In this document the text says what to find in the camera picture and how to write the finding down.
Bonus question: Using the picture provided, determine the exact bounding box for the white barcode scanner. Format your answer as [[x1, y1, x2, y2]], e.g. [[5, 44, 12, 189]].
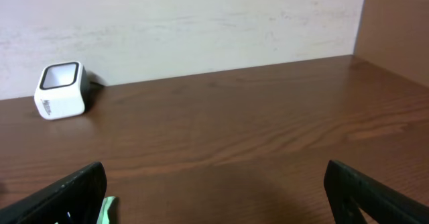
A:
[[34, 62, 90, 120]]

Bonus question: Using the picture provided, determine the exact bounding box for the light blue wipes pack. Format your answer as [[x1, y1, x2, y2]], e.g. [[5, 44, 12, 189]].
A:
[[97, 196, 119, 224]]

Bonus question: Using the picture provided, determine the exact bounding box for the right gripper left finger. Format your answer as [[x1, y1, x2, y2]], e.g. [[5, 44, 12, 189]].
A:
[[1, 162, 107, 223]]

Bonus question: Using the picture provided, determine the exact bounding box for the brown cardboard panel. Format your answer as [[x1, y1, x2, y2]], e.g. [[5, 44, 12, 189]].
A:
[[354, 0, 428, 87]]

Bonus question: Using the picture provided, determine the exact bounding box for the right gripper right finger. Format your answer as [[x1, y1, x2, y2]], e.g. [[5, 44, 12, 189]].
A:
[[324, 160, 428, 224]]

